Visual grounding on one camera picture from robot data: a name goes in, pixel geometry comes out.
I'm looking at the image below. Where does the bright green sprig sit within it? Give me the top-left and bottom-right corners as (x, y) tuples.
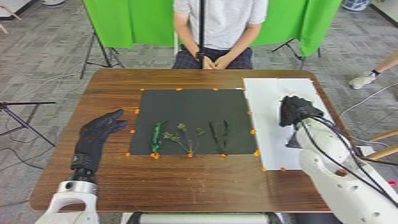
(148, 120), (169, 159)

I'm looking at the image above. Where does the white sheet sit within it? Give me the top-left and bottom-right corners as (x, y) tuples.
(242, 77), (335, 172)

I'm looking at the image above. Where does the black folding stand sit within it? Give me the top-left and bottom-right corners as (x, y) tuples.
(0, 100), (59, 148)

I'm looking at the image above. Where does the wooden chair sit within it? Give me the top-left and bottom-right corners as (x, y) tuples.
(367, 128), (398, 161)

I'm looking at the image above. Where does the yellowish green sprig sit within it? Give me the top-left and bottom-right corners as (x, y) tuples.
(162, 122), (208, 158)

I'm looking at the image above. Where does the black pole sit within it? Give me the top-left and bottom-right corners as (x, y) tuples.
(196, 0), (208, 63)

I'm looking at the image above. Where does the black tripod stand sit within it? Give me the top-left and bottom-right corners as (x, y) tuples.
(79, 31), (127, 80)
(271, 37), (326, 71)

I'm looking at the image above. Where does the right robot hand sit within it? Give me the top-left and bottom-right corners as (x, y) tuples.
(278, 95), (327, 128)

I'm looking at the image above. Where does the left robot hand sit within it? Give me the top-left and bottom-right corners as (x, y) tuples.
(70, 108), (130, 175)

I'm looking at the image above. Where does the dark mat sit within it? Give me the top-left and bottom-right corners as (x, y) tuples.
(128, 88), (262, 157)

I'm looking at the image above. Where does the pale grey bar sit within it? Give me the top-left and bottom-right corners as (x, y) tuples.
(127, 212), (288, 224)

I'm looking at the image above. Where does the person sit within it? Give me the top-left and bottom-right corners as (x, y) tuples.
(173, 0), (271, 71)

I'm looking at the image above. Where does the dark green sprig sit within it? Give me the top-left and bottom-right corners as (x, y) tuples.
(208, 119), (233, 157)

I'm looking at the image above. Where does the black cable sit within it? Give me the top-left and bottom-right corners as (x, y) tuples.
(297, 114), (398, 209)

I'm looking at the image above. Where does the person's leg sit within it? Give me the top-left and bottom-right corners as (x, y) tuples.
(347, 49), (398, 90)

